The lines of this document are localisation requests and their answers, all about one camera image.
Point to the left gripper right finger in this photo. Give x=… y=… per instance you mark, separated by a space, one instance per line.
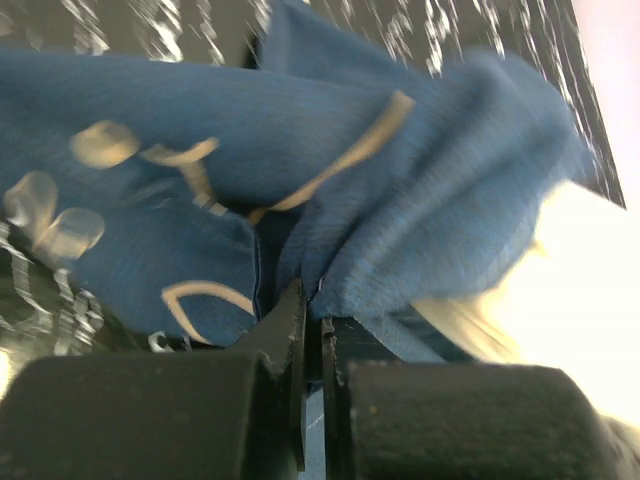
x=388 y=419

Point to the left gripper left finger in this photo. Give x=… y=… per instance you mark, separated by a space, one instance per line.
x=236 y=413

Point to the cream pillow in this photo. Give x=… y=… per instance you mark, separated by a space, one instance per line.
x=570 y=302

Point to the blue embroidered pillowcase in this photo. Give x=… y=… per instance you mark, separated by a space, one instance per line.
x=187 y=198

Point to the black marble pattern mat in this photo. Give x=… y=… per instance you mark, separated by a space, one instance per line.
x=42 y=315

